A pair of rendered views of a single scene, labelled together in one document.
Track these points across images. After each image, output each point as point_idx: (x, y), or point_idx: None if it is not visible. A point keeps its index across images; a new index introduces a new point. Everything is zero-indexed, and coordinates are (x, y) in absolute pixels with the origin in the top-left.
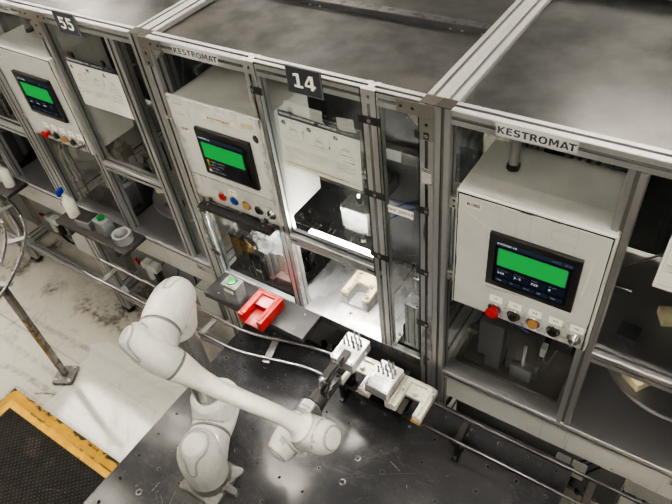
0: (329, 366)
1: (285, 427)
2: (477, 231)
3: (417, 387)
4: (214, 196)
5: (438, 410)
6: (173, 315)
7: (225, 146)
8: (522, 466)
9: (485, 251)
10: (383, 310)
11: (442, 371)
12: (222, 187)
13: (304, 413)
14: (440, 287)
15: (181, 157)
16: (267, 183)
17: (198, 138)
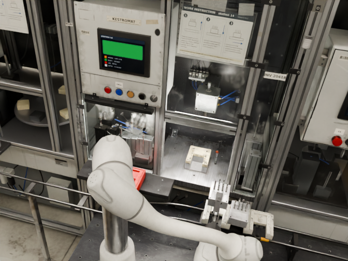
0: (216, 203)
1: (224, 247)
2: (341, 78)
3: (258, 216)
4: (99, 91)
5: (263, 233)
6: (127, 161)
7: (128, 41)
8: (330, 258)
9: (343, 94)
10: (234, 162)
11: (271, 202)
12: (110, 81)
13: (230, 234)
14: (291, 133)
15: (72, 61)
16: (157, 70)
17: (101, 37)
